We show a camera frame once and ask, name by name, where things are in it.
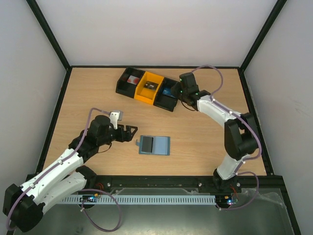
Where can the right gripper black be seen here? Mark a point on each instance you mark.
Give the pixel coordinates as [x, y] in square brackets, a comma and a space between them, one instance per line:
[176, 88]

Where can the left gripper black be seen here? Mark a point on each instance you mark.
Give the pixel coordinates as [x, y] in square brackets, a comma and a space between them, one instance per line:
[128, 137]

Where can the teal leather card holder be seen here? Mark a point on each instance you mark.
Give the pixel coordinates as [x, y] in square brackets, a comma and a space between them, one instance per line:
[161, 145]

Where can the black VIP credit card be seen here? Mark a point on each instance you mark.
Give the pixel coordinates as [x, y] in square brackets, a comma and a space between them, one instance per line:
[147, 144]

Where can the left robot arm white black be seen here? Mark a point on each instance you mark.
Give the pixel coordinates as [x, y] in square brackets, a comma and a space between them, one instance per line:
[26, 204]

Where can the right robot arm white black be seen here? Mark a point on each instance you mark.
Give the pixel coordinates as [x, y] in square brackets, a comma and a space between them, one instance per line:
[241, 139]

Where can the blue card in bin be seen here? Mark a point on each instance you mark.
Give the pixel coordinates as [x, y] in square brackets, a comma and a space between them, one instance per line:
[167, 91]

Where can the dark card in yellow bin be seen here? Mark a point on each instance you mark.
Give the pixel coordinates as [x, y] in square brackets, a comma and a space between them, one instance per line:
[151, 85]

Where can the red white card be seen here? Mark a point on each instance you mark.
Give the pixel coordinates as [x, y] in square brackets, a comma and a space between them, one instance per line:
[133, 80]

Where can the right black storage bin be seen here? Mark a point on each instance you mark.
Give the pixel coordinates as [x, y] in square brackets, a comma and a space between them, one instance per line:
[164, 98]

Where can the black storage bin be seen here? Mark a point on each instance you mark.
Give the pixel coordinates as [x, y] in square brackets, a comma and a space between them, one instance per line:
[164, 98]
[125, 88]

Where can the yellow storage bin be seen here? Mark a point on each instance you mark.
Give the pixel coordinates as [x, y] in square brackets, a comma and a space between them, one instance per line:
[146, 95]

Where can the left black storage bin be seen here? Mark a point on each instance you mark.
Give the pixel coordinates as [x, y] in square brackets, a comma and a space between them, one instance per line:
[125, 88]

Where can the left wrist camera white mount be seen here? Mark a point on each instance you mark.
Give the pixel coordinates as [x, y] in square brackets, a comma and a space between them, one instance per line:
[115, 117]

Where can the white slotted cable duct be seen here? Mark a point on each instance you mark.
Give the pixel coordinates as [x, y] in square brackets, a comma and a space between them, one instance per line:
[140, 200]

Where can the black mounting rail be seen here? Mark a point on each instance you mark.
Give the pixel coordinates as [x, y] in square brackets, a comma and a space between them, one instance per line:
[203, 184]

